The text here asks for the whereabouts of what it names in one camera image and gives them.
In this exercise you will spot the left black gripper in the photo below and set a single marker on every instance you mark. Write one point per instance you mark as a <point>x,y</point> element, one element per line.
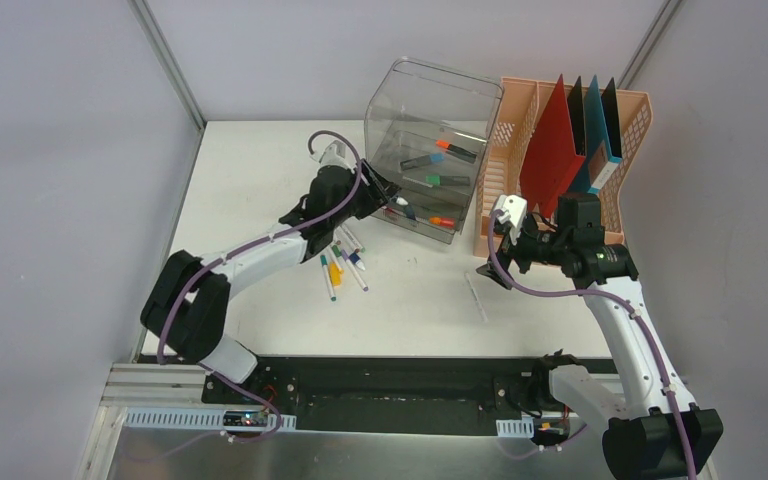
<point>363,198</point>

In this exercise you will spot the teal marker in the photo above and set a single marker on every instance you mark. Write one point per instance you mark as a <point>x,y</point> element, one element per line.
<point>327,277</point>

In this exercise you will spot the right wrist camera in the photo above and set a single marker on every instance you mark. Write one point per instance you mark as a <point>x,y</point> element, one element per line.
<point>509,212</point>

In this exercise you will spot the teal notebook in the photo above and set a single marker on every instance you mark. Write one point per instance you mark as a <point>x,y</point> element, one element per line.
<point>603,138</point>

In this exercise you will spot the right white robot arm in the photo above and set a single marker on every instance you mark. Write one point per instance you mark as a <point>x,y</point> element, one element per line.
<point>655,428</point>

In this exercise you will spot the white pen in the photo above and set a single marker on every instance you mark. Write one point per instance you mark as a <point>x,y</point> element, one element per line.
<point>477,301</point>

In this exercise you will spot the clear grey drawer box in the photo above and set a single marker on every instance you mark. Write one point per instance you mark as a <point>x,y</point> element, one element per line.
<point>416,104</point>

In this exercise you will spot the purple marker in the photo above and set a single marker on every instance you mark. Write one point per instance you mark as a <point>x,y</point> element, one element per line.
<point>354,271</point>

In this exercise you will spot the peach file organizer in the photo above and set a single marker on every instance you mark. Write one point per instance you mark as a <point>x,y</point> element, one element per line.
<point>523,102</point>

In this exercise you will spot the orange highlighter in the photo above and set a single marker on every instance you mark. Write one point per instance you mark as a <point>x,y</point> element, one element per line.
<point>456,151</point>

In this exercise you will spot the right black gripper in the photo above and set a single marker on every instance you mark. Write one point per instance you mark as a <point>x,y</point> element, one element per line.
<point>524,266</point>

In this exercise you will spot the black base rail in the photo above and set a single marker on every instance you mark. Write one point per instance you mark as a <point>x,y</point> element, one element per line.
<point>408,395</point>

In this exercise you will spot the green highlighter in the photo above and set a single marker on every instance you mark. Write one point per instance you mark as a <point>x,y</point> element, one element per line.
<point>448,180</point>

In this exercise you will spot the small red-orange marker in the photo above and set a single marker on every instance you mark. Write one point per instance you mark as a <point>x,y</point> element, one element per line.
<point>443,222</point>

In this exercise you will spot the red folder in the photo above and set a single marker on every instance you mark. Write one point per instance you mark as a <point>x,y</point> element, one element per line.
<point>556,150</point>

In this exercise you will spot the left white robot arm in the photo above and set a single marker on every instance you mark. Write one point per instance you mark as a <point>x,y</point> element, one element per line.
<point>188,304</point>

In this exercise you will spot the green cap marker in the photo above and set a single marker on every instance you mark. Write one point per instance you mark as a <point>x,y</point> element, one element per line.
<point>359,247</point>

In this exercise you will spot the blue black marker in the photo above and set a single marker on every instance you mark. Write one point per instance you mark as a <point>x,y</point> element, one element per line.
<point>421,161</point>

